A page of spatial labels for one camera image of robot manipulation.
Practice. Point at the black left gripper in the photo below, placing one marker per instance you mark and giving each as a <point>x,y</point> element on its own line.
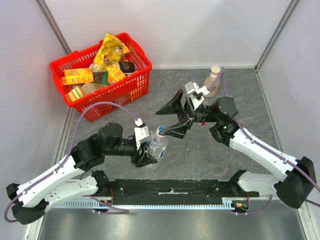
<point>146,159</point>

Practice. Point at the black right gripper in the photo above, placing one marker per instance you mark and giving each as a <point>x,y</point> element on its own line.
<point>188,111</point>

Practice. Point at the clear bottle blue label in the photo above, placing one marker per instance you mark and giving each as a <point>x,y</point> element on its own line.
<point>157,145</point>

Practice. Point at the white bottle cap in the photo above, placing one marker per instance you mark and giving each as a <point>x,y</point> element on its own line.
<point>159,131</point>

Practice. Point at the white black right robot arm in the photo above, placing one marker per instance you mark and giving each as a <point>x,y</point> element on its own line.
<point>290,179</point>

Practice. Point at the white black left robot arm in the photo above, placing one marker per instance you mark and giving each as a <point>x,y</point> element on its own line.
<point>31,200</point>

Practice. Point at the beige pump soap bottle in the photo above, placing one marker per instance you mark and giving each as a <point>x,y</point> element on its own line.
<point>212,82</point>

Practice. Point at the red plastic shopping basket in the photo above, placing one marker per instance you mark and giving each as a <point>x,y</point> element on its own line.
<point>134,86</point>

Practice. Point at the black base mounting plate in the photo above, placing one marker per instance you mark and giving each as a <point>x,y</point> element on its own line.
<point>172,192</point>

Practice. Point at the black can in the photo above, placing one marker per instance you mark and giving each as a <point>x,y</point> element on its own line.
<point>127,67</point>

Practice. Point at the orange box small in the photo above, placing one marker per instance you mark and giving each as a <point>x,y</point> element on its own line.
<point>115,74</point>

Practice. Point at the wooden block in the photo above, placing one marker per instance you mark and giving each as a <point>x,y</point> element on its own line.
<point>91,87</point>

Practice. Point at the yellow snack bag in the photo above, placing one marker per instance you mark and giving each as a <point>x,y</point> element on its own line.
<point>111,51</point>

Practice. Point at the striped sponge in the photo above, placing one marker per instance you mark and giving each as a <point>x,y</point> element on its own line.
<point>75,94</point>

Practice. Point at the orange box large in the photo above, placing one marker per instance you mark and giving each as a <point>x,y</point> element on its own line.
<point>77,76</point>

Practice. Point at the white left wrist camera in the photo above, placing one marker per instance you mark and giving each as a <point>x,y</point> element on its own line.
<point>141,133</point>

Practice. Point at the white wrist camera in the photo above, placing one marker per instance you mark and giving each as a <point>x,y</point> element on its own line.
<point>141,133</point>
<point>196,93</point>

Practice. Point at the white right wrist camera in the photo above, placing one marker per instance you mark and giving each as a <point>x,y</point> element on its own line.
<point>196,93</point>

